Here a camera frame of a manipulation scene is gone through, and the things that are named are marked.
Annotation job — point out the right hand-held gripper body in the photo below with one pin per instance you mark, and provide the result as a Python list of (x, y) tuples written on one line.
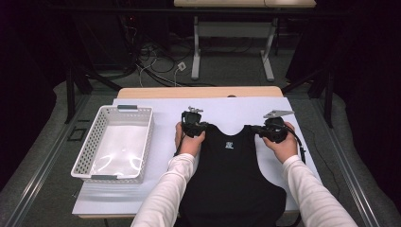
[(275, 130)]

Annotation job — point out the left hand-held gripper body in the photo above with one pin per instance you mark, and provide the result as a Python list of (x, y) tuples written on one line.
[(191, 124)]

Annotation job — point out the black sleeveless shirt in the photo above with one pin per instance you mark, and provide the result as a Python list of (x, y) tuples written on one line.
[(233, 183)]

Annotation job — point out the white perforated plastic basket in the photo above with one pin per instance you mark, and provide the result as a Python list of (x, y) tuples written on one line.
[(94, 132)]

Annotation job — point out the person's right hand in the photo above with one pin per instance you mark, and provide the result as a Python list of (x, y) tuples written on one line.
[(285, 149)]

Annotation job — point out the person's left hand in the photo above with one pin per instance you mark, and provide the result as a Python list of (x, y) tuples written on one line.
[(189, 145)]

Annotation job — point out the white table cover sheet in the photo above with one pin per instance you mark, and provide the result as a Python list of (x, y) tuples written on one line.
[(157, 142)]

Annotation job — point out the white power plug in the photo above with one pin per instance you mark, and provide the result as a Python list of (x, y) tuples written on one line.
[(181, 66)]

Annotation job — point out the black metal stand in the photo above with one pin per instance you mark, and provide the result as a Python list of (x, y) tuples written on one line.
[(70, 94), (329, 101)]

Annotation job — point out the white-legged desk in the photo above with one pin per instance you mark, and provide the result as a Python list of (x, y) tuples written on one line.
[(195, 47)]

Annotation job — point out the dark curtain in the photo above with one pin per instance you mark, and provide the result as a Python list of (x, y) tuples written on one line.
[(28, 78), (369, 78)]

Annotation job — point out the aluminium floor rail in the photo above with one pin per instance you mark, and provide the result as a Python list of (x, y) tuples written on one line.
[(36, 181), (349, 170)]

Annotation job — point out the black floor socket frame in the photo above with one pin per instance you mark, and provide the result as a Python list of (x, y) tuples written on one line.
[(77, 134)]

